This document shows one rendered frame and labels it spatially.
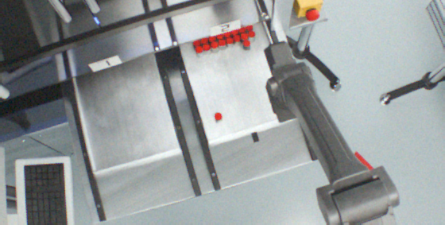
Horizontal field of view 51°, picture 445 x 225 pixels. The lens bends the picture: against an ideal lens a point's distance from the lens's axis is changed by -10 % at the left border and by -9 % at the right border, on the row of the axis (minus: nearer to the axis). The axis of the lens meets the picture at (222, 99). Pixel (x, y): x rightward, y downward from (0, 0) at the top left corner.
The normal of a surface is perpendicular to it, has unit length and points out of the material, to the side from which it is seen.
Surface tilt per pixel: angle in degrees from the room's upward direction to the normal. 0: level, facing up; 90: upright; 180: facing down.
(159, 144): 0
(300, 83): 43
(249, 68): 0
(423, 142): 0
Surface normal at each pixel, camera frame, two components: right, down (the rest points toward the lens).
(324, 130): -0.24, -0.81
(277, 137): -0.03, -0.25
